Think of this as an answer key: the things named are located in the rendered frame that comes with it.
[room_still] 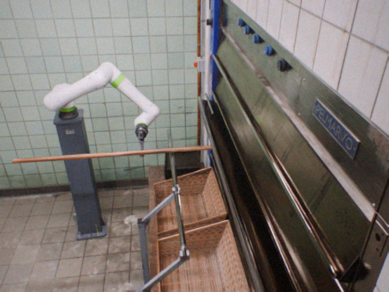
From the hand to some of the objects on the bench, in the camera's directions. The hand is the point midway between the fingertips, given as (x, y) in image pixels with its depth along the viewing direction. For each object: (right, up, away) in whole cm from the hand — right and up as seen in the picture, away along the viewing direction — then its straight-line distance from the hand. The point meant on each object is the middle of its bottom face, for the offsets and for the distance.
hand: (141, 146), depth 244 cm
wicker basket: (+39, -86, -24) cm, 97 cm away
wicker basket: (+31, -54, +27) cm, 68 cm away
